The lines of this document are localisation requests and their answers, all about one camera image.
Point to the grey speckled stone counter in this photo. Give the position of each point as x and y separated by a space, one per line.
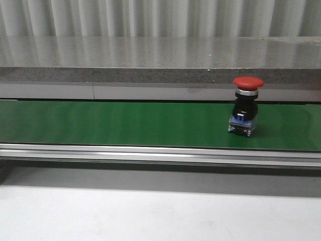
139 68

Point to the red mushroom push button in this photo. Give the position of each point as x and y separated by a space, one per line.
243 119

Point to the green conveyor belt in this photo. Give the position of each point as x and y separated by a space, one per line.
170 124

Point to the aluminium conveyor frame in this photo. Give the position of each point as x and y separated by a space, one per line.
162 156

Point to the white pleated curtain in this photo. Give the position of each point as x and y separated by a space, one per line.
161 18

